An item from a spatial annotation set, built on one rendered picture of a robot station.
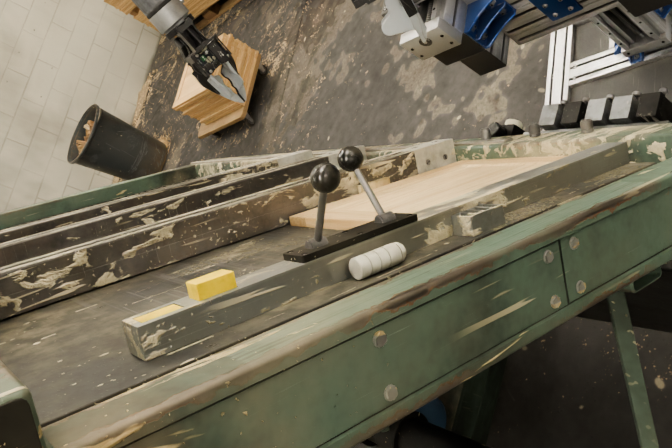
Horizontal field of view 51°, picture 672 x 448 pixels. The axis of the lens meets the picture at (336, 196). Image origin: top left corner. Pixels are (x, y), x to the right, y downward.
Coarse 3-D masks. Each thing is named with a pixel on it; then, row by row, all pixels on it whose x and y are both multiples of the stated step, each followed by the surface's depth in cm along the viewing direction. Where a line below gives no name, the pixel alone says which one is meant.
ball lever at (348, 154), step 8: (344, 152) 100; (352, 152) 99; (360, 152) 100; (344, 160) 99; (352, 160) 99; (360, 160) 100; (344, 168) 100; (352, 168) 100; (360, 176) 100; (368, 184) 99; (368, 192) 99; (376, 200) 99; (376, 208) 98; (376, 216) 98; (384, 216) 97; (392, 216) 98
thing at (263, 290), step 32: (576, 160) 120; (608, 160) 125; (480, 192) 109; (512, 192) 110; (544, 192) 115; (416, 224) 98; (448, 224) 102; (352, 256) 92; (256, 288) 83; (288, 288) 86; (320, 288) 89; (128, 320) 78; (160, 320) 76; (192, 320) 79; (224, 320) 81; (160, 352) 76
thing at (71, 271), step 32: (384, 160) 151; (416, 160) 156; (448, 160) 162; (288, 192) 137; (352, 192) 146; (160, 224) 123; (192, 224) 125; (224, 224) 129; (256, 224) 133; (64, 256) 112; (96, 256) 115; (128, 256) 118; (160, 256) 122; (0, 288) 107; (32, 288) 109; (64, 288) 112
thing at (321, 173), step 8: (320, 168) 84; (328, 168) 84; (336, 168) 85; (312, 176) 85; (320, 176) 84; (328, 176) 84; (336, 176) 85; (312, 184) 85; (320, 184) 84; (328, 184) 84; (336, 184) 85; (320, 192) 86; (328, 192) 85; (320, 200) 87; (320, 208) 88; (320, 216) 88; (320, 224) 89; (320, 232) 90; (312, 240) 90; (320, 240) 91; (312, 248) 90
